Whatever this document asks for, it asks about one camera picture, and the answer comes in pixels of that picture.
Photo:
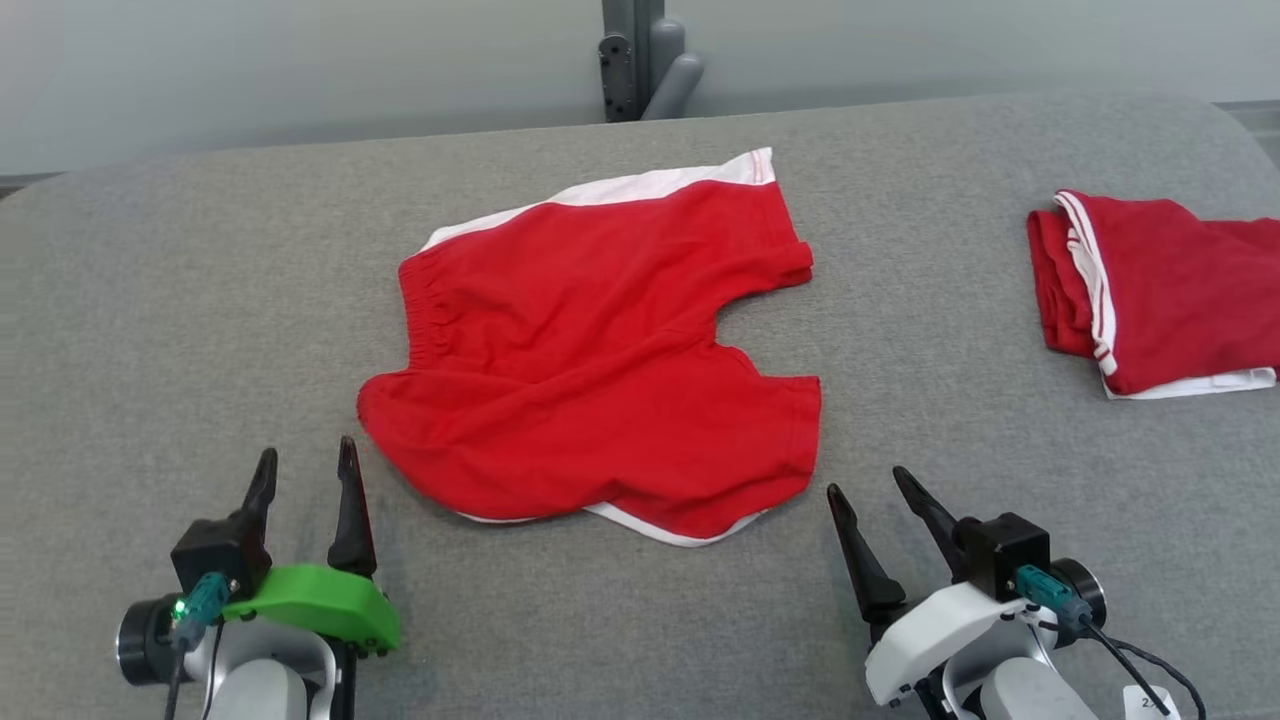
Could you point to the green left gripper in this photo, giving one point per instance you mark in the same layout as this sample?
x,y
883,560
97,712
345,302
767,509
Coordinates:
x,y
320,600

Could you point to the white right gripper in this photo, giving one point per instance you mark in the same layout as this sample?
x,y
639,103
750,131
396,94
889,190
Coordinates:
x,y
940,640

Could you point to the red shorts with white trim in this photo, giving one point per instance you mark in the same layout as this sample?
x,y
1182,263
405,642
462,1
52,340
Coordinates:
x,y
600,370

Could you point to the red and white jersey shirt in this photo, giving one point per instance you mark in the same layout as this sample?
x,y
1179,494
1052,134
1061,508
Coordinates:
x,y
1180,290

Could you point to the white label tag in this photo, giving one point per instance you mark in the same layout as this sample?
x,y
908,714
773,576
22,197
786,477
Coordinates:
x,y
1150,703

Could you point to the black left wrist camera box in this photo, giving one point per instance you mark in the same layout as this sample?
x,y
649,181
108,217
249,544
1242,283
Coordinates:
x,y
215,555

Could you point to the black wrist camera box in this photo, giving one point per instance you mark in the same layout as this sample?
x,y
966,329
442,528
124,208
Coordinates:
x,y
1005,555
215,555

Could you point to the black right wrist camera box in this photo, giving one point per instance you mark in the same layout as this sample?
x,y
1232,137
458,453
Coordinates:
x,y
1005,555

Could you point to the teal left camera connector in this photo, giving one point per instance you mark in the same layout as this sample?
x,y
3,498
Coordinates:
x,y
200,605

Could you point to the teal camera connector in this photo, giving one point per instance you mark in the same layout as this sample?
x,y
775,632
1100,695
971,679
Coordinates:
x,y
1055,598
200,605

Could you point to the teal right camera connector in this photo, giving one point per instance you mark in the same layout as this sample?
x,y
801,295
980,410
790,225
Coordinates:
x,y
1055,598

